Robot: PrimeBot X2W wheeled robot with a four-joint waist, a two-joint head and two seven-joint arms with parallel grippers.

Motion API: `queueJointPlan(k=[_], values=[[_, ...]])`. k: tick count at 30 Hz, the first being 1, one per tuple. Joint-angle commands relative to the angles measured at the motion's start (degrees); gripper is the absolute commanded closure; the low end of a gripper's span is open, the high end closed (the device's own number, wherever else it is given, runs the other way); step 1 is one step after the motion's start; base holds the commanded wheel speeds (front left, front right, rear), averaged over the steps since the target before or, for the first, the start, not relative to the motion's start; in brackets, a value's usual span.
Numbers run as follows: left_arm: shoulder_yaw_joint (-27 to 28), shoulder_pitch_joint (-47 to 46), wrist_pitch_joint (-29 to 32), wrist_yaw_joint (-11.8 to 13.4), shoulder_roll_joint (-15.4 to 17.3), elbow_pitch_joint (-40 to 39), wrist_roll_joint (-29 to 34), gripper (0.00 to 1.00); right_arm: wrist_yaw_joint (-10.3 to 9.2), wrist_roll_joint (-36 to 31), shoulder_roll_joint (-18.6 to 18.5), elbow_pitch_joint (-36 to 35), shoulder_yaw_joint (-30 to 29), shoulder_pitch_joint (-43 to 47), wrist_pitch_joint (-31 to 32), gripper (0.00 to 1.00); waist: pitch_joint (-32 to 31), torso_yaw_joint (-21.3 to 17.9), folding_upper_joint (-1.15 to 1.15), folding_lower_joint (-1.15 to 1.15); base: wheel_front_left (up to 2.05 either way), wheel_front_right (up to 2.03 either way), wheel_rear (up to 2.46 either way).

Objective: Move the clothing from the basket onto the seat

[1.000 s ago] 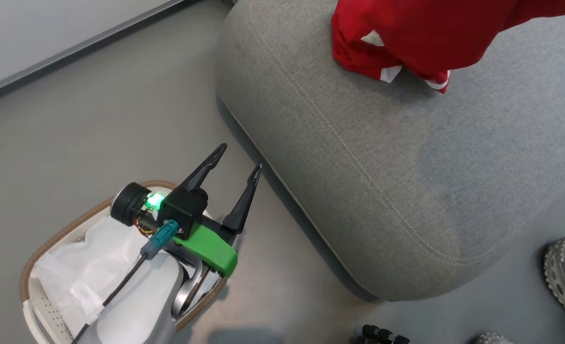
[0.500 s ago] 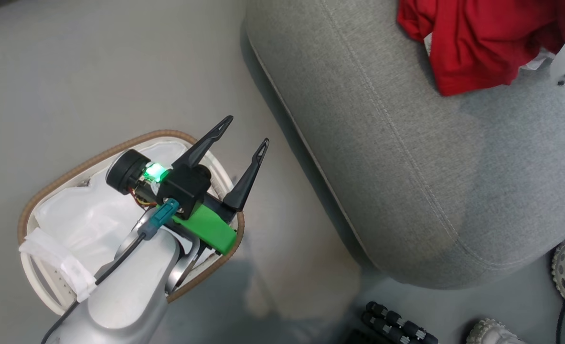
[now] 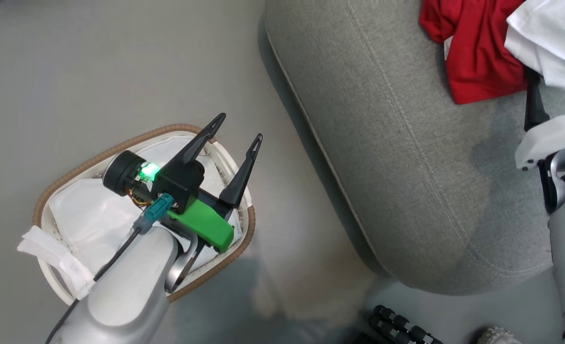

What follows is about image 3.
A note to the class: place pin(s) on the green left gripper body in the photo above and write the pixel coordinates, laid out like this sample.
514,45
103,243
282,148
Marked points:
206,224

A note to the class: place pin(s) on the red garment with white trim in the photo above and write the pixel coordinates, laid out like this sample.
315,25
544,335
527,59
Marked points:
478,57

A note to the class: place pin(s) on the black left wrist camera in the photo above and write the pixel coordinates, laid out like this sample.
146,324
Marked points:
182,186

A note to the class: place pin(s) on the brown woven laundry basket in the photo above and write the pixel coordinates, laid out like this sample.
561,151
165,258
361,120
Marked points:
167,127

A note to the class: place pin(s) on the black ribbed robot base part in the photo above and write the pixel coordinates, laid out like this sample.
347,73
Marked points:
401,327

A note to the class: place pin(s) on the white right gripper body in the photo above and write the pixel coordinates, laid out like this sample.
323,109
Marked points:
549,138

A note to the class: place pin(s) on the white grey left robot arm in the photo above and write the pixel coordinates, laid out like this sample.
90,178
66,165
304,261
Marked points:
129,286

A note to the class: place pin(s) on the white laundry basket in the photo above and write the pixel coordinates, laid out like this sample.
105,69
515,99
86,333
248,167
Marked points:
86,215

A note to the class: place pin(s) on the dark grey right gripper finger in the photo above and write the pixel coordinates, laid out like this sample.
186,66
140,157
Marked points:
534,105

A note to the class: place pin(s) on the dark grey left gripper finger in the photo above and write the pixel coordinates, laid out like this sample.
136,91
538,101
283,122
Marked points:
198,145
244,177

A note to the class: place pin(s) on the grey fabric sofa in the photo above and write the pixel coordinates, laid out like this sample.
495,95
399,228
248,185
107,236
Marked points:
382,124

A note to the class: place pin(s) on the white textured round object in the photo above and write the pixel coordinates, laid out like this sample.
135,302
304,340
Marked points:
497,337

